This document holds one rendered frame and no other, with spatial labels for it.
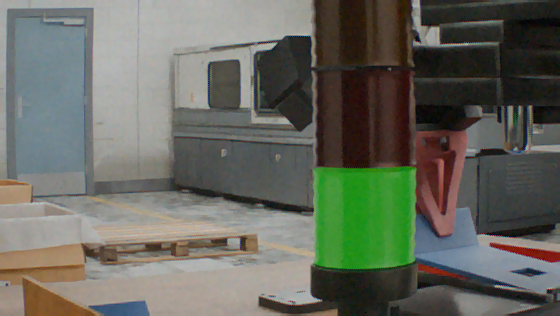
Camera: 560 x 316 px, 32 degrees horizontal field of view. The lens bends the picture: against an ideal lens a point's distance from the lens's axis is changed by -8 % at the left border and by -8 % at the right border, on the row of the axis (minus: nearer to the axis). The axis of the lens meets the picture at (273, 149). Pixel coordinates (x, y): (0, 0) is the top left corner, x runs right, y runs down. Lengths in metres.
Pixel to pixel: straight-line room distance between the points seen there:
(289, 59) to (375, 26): 0.35
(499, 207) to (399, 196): 7.35
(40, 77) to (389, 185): 11.39
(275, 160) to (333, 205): 9.69
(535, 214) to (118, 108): 5.81
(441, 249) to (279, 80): 0.17
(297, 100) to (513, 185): 7.12
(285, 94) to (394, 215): 0.36
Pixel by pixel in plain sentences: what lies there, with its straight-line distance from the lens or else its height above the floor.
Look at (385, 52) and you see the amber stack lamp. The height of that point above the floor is 1.13.
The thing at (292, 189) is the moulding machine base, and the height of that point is 0.23.
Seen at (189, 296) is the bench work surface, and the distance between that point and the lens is 1.09.
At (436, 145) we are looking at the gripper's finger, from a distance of 0.75.
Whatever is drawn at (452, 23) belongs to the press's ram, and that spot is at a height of 1.16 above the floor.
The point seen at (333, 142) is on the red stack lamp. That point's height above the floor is 1.09.
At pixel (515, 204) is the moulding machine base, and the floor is 0.27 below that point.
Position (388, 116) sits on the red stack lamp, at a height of 1.10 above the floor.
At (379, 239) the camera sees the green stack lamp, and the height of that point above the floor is 1.06.
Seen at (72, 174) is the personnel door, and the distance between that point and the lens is 11.86.
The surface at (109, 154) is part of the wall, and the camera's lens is 12.03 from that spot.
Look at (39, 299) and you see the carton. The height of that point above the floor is 0.96.
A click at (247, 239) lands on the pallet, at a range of 7.31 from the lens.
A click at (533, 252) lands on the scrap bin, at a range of 1.00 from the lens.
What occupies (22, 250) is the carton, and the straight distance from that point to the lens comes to 4.07.
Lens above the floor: 1.11
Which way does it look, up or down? 3 degrees down
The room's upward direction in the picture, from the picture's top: 1 degrees counter-clockwise
